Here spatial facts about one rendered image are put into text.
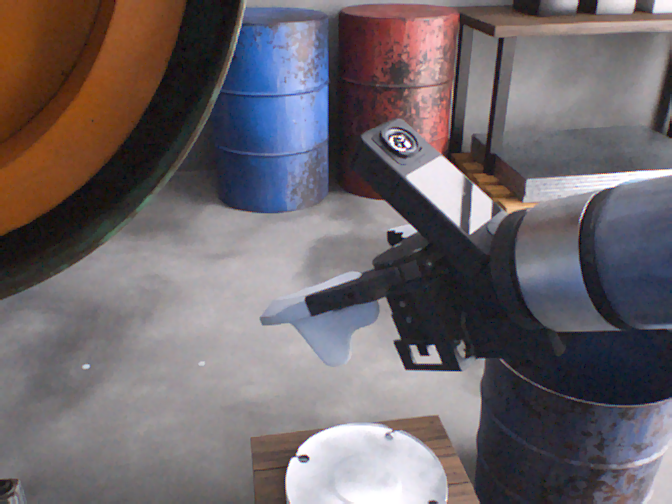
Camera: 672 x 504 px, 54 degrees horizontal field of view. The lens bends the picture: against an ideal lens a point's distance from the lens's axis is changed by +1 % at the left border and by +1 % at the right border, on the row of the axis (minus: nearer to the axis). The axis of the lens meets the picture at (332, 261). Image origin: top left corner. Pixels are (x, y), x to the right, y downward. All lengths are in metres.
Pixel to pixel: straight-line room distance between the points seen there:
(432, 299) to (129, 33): 0.40
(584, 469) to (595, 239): 1.15
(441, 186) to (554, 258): 0.09
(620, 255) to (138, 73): 0.49
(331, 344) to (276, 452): 0.90
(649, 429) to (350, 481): 0.59
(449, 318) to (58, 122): 0.44
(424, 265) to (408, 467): 0.89
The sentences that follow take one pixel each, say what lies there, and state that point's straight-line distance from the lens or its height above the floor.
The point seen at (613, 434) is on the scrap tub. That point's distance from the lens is 1.41.
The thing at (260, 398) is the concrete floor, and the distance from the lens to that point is 2.03.
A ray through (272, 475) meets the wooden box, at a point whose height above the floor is 0.35.
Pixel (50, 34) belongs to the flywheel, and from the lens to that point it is 0.72.
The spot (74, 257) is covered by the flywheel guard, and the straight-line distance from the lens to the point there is 0.71.
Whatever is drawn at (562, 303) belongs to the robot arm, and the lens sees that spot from 0.36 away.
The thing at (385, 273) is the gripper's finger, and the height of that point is 1.09.
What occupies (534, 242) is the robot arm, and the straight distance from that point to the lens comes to 0.36.
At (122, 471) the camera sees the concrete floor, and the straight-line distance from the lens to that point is 1.89.
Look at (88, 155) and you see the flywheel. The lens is 0.71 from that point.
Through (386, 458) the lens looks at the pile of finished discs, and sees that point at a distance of 1.29.
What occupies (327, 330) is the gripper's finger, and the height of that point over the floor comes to 1.03.
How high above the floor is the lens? 1.29
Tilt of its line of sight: 28 degrees down
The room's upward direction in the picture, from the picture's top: straight up
